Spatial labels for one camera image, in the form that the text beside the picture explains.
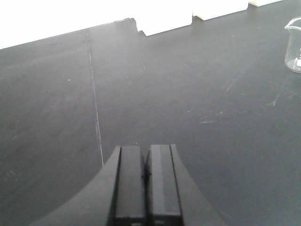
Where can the clear glass beaker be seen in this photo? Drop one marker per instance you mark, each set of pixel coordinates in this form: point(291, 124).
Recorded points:
point(293, 51)

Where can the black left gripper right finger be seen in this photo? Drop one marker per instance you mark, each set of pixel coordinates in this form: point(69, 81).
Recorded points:
point(173, 198)

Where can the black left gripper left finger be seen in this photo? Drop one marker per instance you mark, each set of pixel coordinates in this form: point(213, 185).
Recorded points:
point(114, 197)

